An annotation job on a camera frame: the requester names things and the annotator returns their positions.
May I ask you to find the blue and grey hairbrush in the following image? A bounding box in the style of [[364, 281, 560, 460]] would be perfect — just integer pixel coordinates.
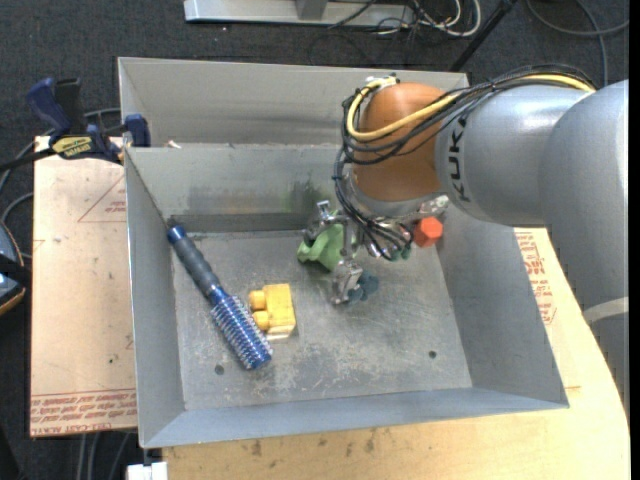
[[166, 224, 275, 372]]

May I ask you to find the orange hexagonal block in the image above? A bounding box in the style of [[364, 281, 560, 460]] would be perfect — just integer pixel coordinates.
[[412, 217, 445, 249]]

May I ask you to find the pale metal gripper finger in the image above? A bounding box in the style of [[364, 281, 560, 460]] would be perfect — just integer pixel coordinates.
[[302, 199, 347, 242], [329, 260, 365, 306]]

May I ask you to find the brown cardboard board, red print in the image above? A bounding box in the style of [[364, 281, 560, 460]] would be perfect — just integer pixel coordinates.
[[29, 135, 581, 439]]

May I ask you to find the light green toy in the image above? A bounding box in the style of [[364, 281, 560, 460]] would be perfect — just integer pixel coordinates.
[[296, 224, 357, 273]]

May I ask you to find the dark teal lumpy thing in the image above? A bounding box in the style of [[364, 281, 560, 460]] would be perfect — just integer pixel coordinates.
[[349, 271, 380, 305]]

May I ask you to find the grey metal bin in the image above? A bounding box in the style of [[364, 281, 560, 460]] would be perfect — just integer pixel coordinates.
[[117, 56, 570, 450]]

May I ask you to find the yellow toy block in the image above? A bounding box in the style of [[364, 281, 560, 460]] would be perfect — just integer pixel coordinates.
[[248, 282, 297, 342]]

